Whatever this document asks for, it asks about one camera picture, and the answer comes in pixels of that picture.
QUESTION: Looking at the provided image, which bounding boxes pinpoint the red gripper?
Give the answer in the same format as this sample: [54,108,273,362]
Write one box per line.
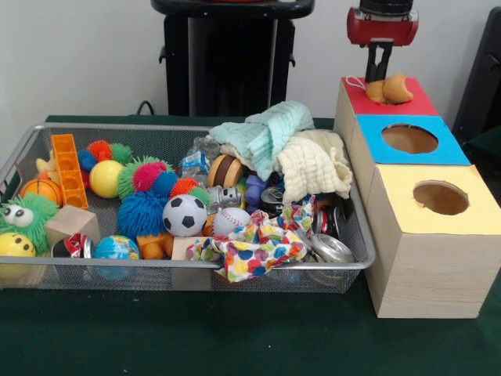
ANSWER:
[346,8,420,83]

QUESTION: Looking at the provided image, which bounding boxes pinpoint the brown teddy bear plush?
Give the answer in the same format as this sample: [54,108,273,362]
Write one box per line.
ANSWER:
[346,73,414,106]

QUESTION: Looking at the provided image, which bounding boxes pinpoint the cream waffle cloth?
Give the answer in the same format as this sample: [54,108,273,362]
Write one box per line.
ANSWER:
[218,129,354,205]

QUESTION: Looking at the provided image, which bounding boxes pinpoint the light blue waffle cloth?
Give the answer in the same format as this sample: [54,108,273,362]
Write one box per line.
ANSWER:
[209,100,316,181]

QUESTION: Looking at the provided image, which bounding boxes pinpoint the multicolour spiky caterpillar toy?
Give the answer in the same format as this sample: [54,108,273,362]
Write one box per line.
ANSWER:
[117,155,211,205]

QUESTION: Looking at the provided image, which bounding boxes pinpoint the orange plastic tray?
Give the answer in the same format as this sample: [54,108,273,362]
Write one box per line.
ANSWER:
[50,134,89,211]

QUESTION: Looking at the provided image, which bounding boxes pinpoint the wooden box with three holes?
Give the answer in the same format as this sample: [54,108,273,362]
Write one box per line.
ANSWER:
[334,76,501,319]

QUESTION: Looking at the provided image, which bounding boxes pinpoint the clear mesh bin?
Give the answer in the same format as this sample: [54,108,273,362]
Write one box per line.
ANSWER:
[0,123,377,295]

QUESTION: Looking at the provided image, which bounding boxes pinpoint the white baseball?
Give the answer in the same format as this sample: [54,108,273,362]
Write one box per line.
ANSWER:
[213,207,252,238]

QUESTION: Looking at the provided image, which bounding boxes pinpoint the colourful spotted cloth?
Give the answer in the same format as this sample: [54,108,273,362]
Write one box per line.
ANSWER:
[186,195,315,284]

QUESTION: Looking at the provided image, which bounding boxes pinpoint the black and white soccer ball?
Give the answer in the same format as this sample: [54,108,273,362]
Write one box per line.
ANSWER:
[162,194,208,237]

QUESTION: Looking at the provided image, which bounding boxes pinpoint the large blue spiky ball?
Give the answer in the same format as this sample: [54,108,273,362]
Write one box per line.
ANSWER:
[116,191,170,240]

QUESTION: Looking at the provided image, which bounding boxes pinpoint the plain yellow ball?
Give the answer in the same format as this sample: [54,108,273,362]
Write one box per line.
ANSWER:
[88,159,124,199]

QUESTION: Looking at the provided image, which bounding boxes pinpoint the dark green table cloth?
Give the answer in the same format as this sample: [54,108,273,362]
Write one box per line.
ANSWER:
[0,114,501,376]

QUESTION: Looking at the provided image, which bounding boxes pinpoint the green googly-eyed puffer ball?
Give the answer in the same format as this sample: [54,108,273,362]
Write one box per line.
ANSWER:
[0,193,59,254]

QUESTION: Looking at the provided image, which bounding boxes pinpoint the black furniture frame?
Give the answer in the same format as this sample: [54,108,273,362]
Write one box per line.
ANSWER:
[452,5,501,146]

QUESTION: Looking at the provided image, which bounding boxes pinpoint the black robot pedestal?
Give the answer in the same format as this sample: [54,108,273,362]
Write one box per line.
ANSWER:
[150,0,316,118]

